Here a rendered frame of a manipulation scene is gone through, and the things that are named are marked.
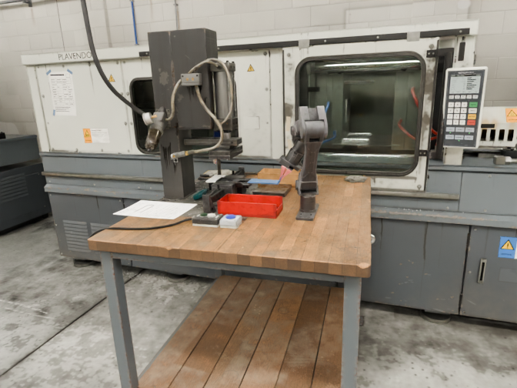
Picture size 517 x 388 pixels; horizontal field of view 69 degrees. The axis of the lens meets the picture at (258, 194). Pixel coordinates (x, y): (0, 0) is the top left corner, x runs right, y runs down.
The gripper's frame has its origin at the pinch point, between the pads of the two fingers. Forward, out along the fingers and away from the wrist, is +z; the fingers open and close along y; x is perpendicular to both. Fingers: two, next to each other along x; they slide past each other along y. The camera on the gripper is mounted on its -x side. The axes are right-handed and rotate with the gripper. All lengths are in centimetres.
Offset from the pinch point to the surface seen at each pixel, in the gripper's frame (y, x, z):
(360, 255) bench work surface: -36, 52, -8
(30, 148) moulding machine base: 259, -175, 172
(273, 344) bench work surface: -39, 10, 69
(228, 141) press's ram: 29.0, 1.7, -2.3
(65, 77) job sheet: 174, -77, 44
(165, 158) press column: 52, 3, 21
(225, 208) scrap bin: 11.8, 23.2, 16.3
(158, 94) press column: 67, 4, -4
